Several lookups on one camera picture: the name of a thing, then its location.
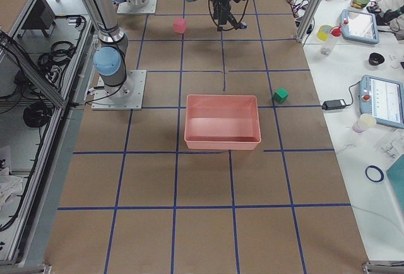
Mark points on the black power adapter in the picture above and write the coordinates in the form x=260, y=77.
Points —
x=336, y=104

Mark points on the green foam cube near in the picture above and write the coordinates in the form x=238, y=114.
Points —
x=280, y=95

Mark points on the clear squeeze bottle red cap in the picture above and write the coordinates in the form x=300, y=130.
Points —
x=333, y=37

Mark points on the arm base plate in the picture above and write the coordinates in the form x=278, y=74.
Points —
x=129, y=96
x=137, y=7

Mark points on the far teach pendant tablet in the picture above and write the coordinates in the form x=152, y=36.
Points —
x=359, y=26

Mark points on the aluminium frame post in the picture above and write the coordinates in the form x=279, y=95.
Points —
x=306, y=19

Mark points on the pink foam cube centre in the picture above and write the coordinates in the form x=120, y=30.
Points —
x=180, y=25

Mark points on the yellow tape roll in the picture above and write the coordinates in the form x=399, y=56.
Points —
x=324, y=32

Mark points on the teach pendant tablet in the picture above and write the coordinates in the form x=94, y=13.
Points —
x=383, y=99
x=359, y=26

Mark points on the pink plastic bin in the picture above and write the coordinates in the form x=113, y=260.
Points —
x=222, y=122

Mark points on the near teach pendant tablet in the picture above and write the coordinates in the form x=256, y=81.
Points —
x=383, y=99

